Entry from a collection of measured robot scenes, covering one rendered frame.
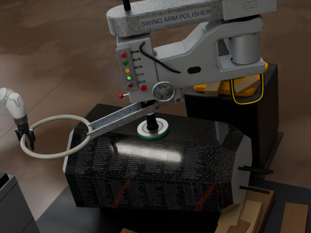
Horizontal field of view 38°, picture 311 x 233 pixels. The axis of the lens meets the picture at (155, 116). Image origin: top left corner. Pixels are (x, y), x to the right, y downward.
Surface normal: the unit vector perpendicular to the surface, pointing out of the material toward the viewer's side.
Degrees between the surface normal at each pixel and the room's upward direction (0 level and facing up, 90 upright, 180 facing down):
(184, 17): 90
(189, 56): 90
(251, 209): 0
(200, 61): 90
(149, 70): 90
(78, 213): 0
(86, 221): 0
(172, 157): 45
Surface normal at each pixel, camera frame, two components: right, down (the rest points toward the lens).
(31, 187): -0.17, -0.82
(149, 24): 0.07, 0.55
